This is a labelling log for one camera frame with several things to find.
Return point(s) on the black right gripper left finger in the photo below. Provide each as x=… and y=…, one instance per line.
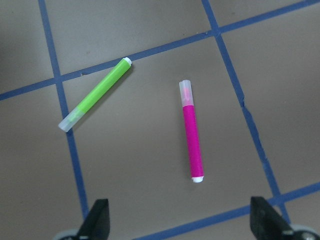
x=96, y=225

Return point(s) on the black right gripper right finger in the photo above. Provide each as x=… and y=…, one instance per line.
x=266, y=223

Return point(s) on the pink marker pen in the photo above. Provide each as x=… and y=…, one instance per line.
x=191, y=130

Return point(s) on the green marker pen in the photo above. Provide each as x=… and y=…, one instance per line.
x=95, y=94

